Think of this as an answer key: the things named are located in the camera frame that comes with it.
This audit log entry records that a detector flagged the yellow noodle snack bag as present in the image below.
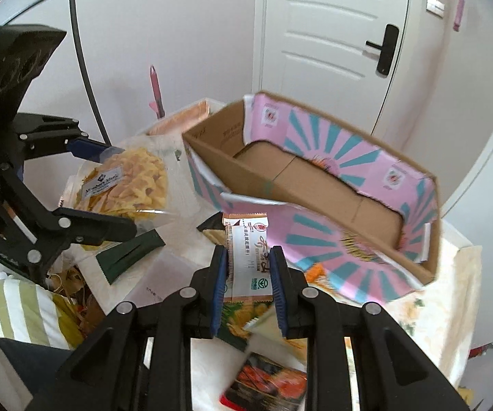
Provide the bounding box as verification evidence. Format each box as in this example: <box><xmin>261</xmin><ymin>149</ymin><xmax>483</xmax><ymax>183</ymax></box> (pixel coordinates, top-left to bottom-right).
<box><xmin>59</xmin><ymin>134</ymin><xmax>179</xmax><ymax>286</ymax></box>

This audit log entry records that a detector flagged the frosted white snack packet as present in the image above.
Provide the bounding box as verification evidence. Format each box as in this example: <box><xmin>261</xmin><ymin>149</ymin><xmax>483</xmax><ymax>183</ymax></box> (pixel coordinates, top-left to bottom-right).
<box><xmin>125</xmin><ymin>250</ymin><xmax>198</xmax><ymax>308</ymax></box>

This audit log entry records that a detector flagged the red black jerky packet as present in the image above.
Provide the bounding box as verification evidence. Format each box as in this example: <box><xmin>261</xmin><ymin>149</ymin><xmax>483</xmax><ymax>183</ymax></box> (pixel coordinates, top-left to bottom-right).
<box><xmin>219</xmin><ymin>352</ymin><xmax>308</xmax><ymax>411</ymax></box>

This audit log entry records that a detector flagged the small white candy bar packet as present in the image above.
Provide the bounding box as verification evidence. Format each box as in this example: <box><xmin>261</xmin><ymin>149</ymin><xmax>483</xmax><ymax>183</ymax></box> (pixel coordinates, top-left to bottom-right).
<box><xmin>222</xmin><ymin>213</ymin><xmax>272</xmax><ymax>302</ymax></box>

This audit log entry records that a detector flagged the chiffon cake packet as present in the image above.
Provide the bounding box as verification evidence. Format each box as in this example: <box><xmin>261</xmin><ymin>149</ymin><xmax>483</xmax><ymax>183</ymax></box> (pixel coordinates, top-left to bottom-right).
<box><xmin>243</xmin><ymin>305</ymin><xmax>308</xmax><ymax>365</ymax></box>

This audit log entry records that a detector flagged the floral tablecloth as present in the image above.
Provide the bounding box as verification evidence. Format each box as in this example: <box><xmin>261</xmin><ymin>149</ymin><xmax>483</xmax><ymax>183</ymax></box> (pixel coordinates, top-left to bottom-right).
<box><xmin>57</xmin><ymin>97</ymin><xmax>483</xmax><ymax>411</ymax></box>

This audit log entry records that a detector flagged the striped pillow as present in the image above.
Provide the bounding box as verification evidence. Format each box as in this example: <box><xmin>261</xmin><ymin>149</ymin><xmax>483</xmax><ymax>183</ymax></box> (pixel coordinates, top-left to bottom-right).
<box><xmin>0</xmin><ymin>276</ymin><xmax>84</xmax><ymax>350</ymax></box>

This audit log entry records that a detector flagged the black gold snack packet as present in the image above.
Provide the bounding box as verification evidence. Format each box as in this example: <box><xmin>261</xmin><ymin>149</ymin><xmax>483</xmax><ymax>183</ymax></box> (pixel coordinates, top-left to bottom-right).
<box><xmin>197</xmin><ymin>212</ymin><xmax>226</xmax><ymax>246</ymax></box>

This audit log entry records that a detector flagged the pink cardboard box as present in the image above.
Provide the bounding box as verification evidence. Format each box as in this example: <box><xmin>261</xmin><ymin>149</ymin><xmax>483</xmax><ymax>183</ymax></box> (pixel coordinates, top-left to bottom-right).
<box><xmin>182</xmin><ymin>91</ymin><xmax>441</xmax><ymax>303</ymax></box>

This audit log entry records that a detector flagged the white door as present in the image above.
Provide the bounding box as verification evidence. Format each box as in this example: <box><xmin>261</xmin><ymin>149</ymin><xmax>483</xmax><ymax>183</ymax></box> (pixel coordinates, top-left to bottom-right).
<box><xmin>260</xmin><ymin>0</ymin><xmax>409</xmax><ymax>133</ymax></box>

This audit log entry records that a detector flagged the wall light switch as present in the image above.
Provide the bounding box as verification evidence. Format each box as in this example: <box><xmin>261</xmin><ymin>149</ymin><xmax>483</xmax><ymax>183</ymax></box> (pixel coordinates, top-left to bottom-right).
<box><xmin>426</xmin><ymin>0</ymin><xmax>445</xmax><ymax>18</ymax></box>

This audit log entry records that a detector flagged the pink hanging strap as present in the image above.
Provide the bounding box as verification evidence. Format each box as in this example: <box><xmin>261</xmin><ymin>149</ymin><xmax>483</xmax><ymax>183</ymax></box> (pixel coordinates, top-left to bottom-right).
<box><xmin>452</xmin><ymin>0</ymin><xmax>466</xmax><ymax>33</ymax></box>

